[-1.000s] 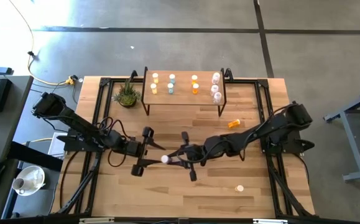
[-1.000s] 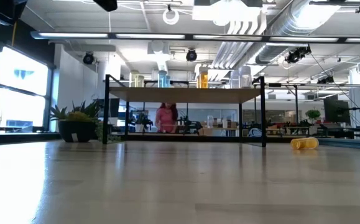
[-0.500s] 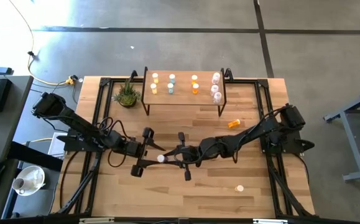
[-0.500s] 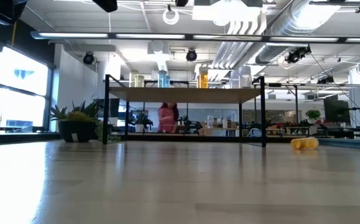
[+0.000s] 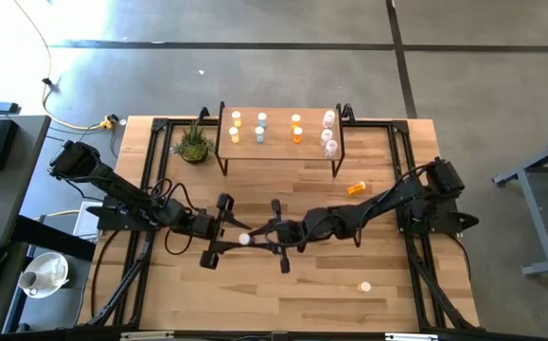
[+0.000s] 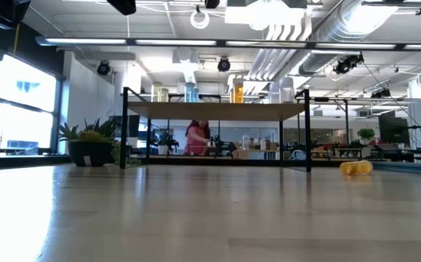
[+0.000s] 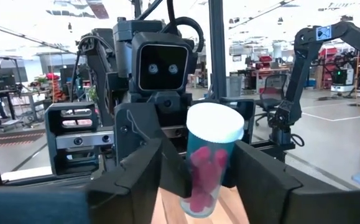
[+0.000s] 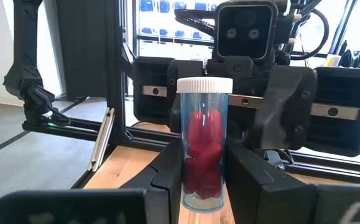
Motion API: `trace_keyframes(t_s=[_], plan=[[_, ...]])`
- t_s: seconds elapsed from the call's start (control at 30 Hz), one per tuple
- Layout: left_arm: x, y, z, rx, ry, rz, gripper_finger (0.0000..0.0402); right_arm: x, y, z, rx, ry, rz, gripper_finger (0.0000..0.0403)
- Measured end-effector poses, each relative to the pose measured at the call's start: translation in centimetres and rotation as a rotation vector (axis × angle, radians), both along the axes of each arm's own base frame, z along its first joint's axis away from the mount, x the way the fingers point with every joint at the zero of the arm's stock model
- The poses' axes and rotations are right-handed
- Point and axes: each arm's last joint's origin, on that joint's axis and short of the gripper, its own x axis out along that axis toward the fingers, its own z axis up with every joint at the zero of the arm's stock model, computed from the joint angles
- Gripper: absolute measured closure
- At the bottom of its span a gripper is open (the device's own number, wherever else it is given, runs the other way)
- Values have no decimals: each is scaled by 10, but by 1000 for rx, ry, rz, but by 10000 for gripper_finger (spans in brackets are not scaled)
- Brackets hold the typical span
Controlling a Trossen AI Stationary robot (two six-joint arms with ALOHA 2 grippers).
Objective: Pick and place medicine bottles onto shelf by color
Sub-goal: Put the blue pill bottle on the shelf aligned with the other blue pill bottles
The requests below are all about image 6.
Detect black ceiling camera cluster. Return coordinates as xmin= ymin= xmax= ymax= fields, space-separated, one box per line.
xmin=332 ymin=53 xmax=365 ymax=76

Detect black ceiling speaker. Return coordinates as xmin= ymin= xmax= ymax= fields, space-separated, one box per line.
xmin=217 ymin=57 xmax=232 ymax=73
xmin=96 ymin=60 xmax=111 ymax=76

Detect amber pill bottle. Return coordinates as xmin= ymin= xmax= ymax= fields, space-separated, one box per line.
xmin=339 ymin=159 xmax=374 ymax=176
xmin=229 ymin=77 xmax=245 ymax=104

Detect white black round object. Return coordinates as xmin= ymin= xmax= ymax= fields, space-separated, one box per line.
xmin=289 ymin=148 xmax=308 ymax=162

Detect green background plant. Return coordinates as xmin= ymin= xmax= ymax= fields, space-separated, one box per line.
xmin=356 ymin=127 xmax=377 ymax=147

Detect potted succulent plant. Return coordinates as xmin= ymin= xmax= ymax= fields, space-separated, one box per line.
xmin=57 ymin=116 xmax=124 ymax=168

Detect white ribbed ceiling pipes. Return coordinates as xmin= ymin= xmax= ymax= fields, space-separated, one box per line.
xmin=248 ymin=21 xmax=315 ymax=82

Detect small plant white pot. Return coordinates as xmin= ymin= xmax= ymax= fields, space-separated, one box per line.
xmin=158 ymin=131 xmax=179 ymax=156

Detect black monitor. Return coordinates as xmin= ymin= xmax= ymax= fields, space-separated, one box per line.
xmin=378 ymin=115 xmax=411 ymax=145

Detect silver ventilation duct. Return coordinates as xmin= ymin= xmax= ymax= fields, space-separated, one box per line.
xmin=297 ymin=0 xmax=402 ymax=76

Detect person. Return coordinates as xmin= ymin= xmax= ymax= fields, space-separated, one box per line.
xmin=183 ymin=119 xmax=212 ymax=156

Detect wooden shelf black metal frame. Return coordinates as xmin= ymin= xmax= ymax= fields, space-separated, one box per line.
xmin=119 ymin=86 xmax=312 ymax=173

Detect white hanging ring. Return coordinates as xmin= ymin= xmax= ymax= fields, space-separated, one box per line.
xmin=190 ymin=9 xmax=211 ymax=31

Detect black aluminium table frame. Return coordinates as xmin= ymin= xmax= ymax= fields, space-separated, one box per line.
xmin=372 ymin=161 xmax=421 ymax=178

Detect white ceiling light panel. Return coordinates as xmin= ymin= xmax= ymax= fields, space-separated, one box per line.
xmin=224 ymin=0 xmax=308 ymax=26

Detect long ceiling light bar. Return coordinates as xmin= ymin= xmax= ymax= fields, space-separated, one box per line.
xmin=35 ymin=35 xmax=421 ymax=52

